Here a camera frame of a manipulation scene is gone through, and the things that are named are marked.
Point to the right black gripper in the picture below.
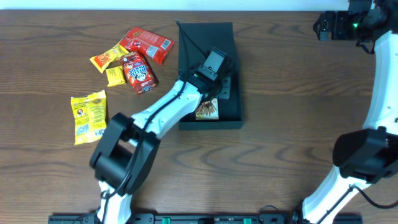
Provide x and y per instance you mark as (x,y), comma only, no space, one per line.
(339,18)

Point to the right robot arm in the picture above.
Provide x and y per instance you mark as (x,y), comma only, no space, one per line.
(360,158)

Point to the brown Pocky box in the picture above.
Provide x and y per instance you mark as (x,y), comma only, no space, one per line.
(208,110)

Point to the red Hello Panda box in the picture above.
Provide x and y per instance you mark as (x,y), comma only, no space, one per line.
(138,72)

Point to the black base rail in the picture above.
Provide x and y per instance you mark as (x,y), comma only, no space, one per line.
(148,218)

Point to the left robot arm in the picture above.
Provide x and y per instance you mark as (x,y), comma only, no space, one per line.
(126,151)

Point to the orange yellow candy wrapper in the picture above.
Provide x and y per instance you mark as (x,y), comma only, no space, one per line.
(102,61)

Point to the red candy bag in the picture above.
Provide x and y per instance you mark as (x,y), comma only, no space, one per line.
(150,44)

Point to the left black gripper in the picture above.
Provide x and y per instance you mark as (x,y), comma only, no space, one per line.
(226,94)

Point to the small yellow snack packet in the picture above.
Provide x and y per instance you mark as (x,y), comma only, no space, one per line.
(115,76)

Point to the black gift box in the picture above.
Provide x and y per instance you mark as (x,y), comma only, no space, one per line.
(230,109)

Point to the yellow snack bag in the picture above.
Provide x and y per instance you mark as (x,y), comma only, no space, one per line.
(89,114)

